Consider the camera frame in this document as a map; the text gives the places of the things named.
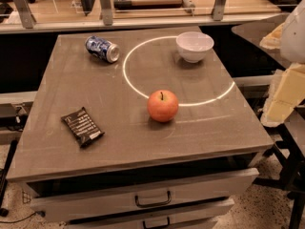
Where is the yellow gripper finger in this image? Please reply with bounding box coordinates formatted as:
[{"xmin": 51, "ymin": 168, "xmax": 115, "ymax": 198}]
[
  {"xmin": 259, "ymin": 24, "xmax": 283, "ymax": 50},
  {"xmin": 260, "ymin": 63, "xmax": 305, "ymax": 127}
]

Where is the red apple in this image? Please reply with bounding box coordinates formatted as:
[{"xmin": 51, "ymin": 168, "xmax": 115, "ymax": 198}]
[{"xmin": 147, "ymin": 90, "xmax": 178, "ymax": 122}]

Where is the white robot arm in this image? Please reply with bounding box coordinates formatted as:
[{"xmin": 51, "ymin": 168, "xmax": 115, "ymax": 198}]
[{"xmin": 260, "ymin": 0, "xmax": 305, "ymax": 127}]

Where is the blue pepsi can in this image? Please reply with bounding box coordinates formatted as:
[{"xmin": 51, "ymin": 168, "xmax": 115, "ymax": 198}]
[{"xmin": 85, "ymin": 35, "xmax": 120, "ymax": 63}]

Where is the white bowl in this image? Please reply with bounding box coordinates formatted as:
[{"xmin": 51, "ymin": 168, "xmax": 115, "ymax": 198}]
[{"xmin": 175, "ymin": 31, "xmax": 214, "ymax": 63}]

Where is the black metal stand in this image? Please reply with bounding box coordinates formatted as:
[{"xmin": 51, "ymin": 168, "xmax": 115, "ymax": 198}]
[{"xmin": 254, "ymin": 110, "xmax": 305, "ymax": 229}]

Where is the grey drawer cabinet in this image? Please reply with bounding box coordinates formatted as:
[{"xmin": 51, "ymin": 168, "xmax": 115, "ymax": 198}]
[{"xmin": 8, "ymin": 28, "xmax": 272, "ymax": 225}]

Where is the black snack bar wrapper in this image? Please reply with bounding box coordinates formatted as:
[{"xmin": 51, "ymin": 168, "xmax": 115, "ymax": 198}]
[{"xmin": 61, "ymin": 107, "xmax": 104, "ymax": 148}]

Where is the lower drawer with handle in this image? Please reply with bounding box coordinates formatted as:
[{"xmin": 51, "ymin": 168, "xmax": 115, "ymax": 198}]
[{"xmin": 66, "ymin": 198, "xmax": 234, "ymax": 229}]

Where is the drawer with handle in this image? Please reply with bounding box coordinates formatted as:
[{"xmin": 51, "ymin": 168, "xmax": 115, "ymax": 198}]
[
  {"xmin": 66, "ymin": 198, "xmax": 234, "ymax": 229},
  {"xmin": 30, "ymin": 168, "xmax": 258, "ymax": 221}
]

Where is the top drawer with handle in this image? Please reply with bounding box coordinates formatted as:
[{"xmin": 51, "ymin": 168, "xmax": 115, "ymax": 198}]
[{"xmin": 30, "ymin": 168, "xmax": 258, "ymax": 221}]

